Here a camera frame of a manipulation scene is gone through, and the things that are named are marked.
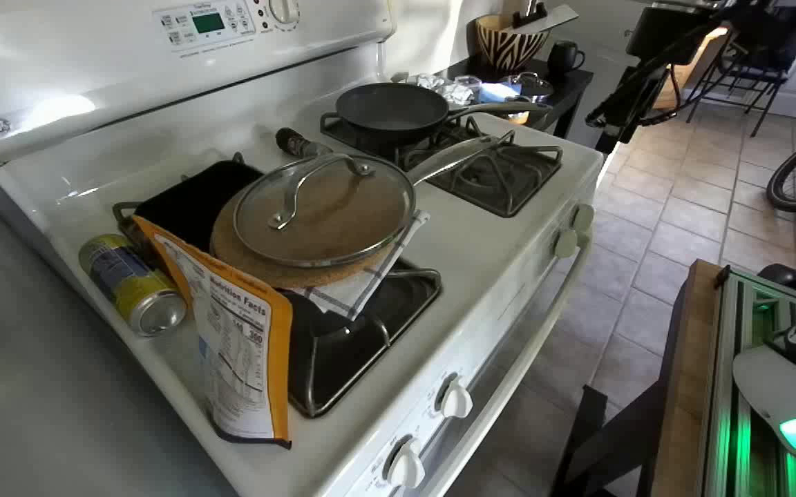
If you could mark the black frying pan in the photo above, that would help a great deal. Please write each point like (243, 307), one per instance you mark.
(387, 108)

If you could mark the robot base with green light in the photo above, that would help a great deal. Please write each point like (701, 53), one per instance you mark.
(785, 383)

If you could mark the white gas stove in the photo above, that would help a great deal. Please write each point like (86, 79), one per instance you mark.
(490, 239)

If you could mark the white stove knob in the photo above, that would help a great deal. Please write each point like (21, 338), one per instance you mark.
(565, 240)
(405, 465)
(583, 218)
(455, 399)

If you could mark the black burner grate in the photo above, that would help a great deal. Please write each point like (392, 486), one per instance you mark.
(499, 180)
(343, 355)

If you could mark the round wooden board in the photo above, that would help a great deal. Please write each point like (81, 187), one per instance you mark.
(261, 267)

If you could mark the foil and glass clutter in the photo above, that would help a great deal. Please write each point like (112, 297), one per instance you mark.
(484, 89)

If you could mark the zebra pattern bowl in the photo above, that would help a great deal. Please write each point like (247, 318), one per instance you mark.
(508, 46)

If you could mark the black mug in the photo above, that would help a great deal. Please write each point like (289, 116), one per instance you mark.
(565, 58)

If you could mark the white timer dial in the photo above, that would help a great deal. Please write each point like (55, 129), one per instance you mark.
(282, 9)

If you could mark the yellow and blue can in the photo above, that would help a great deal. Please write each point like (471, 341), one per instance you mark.
(130, 280)

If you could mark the white paper sheet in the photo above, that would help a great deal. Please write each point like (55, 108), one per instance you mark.
(554, 18)

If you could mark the black folding chair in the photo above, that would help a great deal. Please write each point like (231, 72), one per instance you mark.
(636, 93)

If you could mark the wooden plank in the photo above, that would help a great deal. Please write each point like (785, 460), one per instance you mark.
(689, 388)

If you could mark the wooden dresser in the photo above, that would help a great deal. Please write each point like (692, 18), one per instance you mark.
(705, 55)

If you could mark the black metal chair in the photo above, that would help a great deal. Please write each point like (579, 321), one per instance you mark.
(772, 43)

